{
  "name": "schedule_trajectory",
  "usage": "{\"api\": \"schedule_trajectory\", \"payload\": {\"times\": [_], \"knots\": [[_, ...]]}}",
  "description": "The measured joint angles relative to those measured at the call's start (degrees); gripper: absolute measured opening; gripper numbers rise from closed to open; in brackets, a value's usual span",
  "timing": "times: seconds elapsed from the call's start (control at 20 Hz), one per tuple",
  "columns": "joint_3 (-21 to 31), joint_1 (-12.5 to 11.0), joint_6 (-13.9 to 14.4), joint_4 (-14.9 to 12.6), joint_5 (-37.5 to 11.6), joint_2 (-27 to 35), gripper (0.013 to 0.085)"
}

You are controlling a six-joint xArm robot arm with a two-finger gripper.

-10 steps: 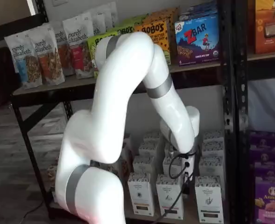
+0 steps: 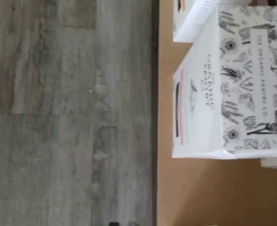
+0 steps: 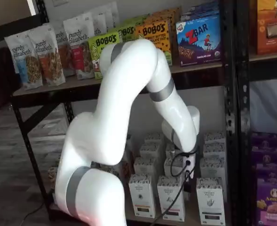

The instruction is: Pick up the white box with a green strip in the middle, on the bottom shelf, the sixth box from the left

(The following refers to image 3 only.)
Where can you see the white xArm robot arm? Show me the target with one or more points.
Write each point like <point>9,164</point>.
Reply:
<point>105,117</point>

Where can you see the white tea box green strip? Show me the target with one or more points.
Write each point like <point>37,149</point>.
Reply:
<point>214,137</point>
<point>210,202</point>
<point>213,150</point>
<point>212,167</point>

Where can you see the green Bobo's apple pie box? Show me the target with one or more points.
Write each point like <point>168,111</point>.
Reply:
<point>100,42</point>

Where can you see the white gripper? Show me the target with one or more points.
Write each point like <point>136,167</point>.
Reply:
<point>190,168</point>

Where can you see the Purely Elizabeth bag blue label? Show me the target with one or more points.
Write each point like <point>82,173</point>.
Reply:
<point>23,61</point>

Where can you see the small white snack box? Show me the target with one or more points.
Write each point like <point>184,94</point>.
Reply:
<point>52,176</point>

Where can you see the Purely Elizabeth bag red label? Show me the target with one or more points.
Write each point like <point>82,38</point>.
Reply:
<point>80,47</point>

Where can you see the purple Annie's box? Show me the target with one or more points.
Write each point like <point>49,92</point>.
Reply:
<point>265,140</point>
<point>267,156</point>
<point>272,207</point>
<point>270,171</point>

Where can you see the small snack box brown print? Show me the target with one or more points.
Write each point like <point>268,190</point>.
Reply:
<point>126,170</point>

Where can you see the orange cracker box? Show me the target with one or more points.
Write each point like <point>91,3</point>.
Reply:
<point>272,28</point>

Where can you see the orange Bobo's box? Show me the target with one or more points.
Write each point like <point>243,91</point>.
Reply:
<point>174,35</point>
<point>154,30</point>

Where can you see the black metal shelf rack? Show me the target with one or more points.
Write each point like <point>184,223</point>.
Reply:
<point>232,70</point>
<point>242,106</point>

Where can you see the white tea box pink strip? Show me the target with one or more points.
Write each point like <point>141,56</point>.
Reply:
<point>167,168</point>
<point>168,200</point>
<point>169,150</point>

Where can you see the blue Z Bar box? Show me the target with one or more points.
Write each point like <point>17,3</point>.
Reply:
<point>199,42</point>
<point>199,10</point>

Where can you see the Purely Elizabeth bag orange label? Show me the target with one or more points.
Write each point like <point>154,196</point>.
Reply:
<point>49,58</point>
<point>65,54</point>

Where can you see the white Purely Elizabeth bag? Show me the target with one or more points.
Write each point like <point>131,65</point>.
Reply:
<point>112,14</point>
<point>99,22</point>

